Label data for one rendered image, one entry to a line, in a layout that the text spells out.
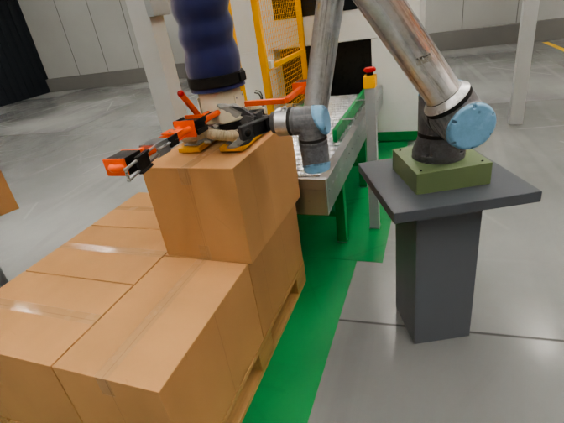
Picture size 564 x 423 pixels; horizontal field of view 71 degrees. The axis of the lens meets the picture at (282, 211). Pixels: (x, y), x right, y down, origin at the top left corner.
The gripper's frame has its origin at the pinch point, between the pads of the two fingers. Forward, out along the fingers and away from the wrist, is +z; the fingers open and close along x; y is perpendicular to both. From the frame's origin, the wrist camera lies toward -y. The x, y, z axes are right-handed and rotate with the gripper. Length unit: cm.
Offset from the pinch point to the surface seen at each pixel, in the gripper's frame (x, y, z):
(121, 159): 3.0, -36.1, 11.2
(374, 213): -97, 118, -30
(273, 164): -25.1, 28.9, -4.0
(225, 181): -18.3, -4.2, 0.5
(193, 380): -64, -51, -1
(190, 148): -10.6, 11.1, 21.9
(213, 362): -69, -40, -1
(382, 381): -108, -3, -50
